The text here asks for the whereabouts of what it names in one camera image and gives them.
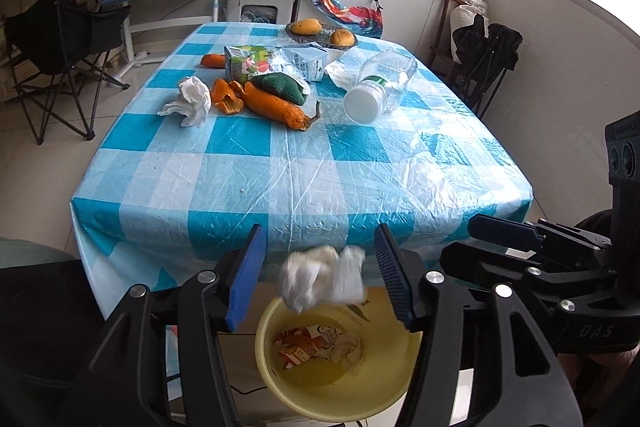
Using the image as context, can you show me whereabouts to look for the blue checked tablecloth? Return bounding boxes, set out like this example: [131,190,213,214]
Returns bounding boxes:
[70,22,532,323]

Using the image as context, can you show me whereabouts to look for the dark wooden chair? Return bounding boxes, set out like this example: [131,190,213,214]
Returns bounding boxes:
[427,0,481,82]

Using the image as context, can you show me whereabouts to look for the glass fruit dish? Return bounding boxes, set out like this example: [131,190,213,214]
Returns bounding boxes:
[285,22,359,52]

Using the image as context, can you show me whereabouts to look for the curled orange peel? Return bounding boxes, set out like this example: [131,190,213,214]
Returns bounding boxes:
[210,78,246,115]

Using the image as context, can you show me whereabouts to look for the red printed paper packet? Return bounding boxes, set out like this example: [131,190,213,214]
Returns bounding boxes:
[272,324,346,370]

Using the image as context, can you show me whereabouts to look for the yellow plastic basin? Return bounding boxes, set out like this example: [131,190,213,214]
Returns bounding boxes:
[254,287,426,422]

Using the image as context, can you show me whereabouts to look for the white paper towel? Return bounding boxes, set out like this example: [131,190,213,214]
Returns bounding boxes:
[324,61,363,92]

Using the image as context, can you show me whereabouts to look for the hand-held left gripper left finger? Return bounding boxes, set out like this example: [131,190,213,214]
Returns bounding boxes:
[87,223,268,427]

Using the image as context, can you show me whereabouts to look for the person's dark pants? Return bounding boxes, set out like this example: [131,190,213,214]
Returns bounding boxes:
[0,237,108,427]

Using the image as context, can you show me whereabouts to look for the beige crumpled tissue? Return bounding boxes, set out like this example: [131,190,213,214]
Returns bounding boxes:
[325,334,366,378]

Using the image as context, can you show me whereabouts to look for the white tissue ball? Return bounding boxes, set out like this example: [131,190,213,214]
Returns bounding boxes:
[277,245,367,314]

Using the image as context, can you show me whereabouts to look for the light blue milk carton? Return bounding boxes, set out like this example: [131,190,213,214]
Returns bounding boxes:
[277,44,331,84]

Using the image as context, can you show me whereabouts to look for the green knitted toy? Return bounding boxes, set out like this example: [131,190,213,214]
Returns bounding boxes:
[250,73,308,106]

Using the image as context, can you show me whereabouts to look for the white sack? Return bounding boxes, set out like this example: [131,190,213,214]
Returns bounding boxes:
[450,0,488,38]

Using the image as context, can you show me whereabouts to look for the black folding camp chair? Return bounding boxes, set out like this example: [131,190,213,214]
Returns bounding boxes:
[4,0,132,145]

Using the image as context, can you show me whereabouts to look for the twisted white tissue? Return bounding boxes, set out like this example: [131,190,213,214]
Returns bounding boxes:
[158,76,213,128]

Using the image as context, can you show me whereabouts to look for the green juice carton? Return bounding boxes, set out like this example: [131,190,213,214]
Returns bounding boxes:
[223,45,283,84]

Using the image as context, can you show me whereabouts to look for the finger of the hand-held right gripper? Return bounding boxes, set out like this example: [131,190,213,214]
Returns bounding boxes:
[440,241,545,289]
[469,214,547,254]

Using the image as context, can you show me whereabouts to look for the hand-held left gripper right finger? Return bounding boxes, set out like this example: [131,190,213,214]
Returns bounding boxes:
[374,223,586,427]

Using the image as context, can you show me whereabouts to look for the clear plastic jar white lid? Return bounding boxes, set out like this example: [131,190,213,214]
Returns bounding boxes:
[343,49,418,125]

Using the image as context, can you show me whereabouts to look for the black folded chair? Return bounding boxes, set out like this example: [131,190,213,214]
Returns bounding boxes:
[452,14,523,118]

